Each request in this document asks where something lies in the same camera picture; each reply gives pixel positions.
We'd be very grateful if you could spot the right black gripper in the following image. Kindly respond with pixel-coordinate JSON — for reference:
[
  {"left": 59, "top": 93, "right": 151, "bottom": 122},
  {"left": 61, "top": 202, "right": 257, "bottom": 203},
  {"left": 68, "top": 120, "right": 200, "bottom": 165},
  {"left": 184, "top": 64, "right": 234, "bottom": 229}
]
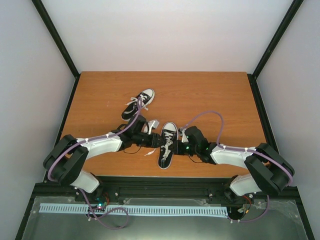
[{"left": 169, "top": 139, "right": 199, "bottom": 156}]

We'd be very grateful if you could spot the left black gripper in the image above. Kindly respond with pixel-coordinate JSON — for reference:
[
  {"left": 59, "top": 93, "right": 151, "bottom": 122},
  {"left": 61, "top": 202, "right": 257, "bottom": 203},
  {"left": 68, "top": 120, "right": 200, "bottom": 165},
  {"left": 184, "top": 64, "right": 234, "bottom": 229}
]
[{"left": 133, "top": 132, "right": 167, "bottom": 149}]

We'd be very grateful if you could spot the black canvas sneaker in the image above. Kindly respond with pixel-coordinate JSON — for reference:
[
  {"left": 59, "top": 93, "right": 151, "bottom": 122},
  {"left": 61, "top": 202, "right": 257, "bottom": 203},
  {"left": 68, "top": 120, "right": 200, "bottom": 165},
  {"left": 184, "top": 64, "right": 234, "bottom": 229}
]
[
  {"left": 158, "top": 122, "right": 179, "bottom": 170},
  {"left": 121, "top": 88, "right": 155, "bottom": 121}
]

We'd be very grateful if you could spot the white lace of sneaker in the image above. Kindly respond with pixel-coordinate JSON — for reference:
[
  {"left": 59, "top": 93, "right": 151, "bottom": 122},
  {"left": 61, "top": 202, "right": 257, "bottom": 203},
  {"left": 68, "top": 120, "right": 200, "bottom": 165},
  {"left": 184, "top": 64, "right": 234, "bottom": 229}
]
[
  {"left": 159, "top": 129, "right": 178, "bottom": 163},
  {"left": 124, "top": 93, "right": 151, "bottom": 113}
]

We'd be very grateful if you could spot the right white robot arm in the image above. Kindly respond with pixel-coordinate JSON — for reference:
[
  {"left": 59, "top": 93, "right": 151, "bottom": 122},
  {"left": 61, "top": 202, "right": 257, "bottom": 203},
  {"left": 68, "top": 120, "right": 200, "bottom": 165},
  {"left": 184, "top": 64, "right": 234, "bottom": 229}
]
[{"left": 169, "top": 126, "right": 295, "bottom": 196}]

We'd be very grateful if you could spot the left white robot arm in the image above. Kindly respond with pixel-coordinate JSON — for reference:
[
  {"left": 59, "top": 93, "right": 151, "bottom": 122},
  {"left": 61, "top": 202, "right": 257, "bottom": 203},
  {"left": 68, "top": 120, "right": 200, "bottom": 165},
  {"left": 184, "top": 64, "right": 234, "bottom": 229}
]
[{"left": 43, "top": 115, "right": 165, "bottom": 202}]

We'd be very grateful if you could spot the green lit circuit board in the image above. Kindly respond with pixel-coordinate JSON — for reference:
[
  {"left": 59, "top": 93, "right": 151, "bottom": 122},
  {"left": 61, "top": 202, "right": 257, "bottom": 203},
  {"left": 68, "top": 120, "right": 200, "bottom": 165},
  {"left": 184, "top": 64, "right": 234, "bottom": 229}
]
[{"left": 95, "top": 192, "right": 110, "bottom": 210}]

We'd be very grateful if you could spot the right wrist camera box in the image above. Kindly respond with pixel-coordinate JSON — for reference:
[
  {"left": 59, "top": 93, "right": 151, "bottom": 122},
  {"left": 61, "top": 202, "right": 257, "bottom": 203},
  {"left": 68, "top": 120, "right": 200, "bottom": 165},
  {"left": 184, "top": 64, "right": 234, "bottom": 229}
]
[{"left": 178, "top": 128, "right": 189, "bottom": 143}]

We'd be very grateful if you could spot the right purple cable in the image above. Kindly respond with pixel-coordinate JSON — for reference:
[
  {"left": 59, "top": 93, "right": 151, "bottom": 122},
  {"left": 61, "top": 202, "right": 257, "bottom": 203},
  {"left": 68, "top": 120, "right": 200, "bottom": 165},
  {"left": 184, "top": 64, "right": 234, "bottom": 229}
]
[{"left": 183, "top": 111, "right": 296, "bottom": 224}]

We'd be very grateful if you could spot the purple cable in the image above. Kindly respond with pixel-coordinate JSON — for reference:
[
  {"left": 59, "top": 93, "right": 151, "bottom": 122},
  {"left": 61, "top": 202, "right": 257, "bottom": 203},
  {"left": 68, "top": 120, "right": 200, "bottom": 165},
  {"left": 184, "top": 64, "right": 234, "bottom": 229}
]
[
  {"left": 183, "top": 111, "right": 296, "bottom": 224},
  {"left": 46, "top": 97, "right": 148, "bottom": 183}
]

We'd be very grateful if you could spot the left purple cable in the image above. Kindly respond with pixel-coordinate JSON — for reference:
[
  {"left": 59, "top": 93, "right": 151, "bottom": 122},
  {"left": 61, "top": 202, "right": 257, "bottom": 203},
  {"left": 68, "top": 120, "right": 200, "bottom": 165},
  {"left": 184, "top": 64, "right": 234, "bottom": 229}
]
[{"left": 46, "top": 97, "right": 148, "bottom": 183}]

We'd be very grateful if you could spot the black aluminium frame rail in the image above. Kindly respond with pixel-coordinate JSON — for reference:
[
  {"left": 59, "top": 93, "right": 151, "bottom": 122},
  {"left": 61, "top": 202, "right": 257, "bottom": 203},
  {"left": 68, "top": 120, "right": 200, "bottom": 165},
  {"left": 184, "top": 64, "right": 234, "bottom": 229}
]
[{"left": 32, "top": 174, "right": 301, "bottom": 208}]

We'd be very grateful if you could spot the light blue slotted cable duct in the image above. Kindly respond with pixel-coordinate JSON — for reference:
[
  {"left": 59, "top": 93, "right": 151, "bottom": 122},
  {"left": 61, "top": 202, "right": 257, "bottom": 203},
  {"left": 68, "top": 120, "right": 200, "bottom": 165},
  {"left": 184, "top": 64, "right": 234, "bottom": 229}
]
[{"left": 38, "top": 203, "right": 228, "bottom": 218}]

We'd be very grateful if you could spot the right black frame post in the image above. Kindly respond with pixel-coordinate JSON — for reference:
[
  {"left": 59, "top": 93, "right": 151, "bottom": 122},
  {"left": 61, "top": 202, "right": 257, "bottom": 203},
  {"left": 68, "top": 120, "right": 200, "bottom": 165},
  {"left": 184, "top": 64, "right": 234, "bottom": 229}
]
[{"left": 251, "top": 0, "right": 305, "bottom": 78}]

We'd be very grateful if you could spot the black frame post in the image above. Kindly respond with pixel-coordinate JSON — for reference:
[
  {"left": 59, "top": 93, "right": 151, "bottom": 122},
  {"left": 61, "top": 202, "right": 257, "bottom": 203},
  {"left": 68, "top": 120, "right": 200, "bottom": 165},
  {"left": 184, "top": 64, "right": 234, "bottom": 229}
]
[
  {"left": 251, "top": 0, "right": 305, "bottom": 78},
  {"left": 31, "top": 0, "right": 81, "bottom": 79}
]

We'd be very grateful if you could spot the left black frame post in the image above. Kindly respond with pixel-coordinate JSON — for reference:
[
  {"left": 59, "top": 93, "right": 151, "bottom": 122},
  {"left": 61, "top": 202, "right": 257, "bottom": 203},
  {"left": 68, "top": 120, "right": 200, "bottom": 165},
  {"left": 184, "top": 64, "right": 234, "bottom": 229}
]
[{"left": 31, "top": 0, "right": 81, "bottom": 79}]

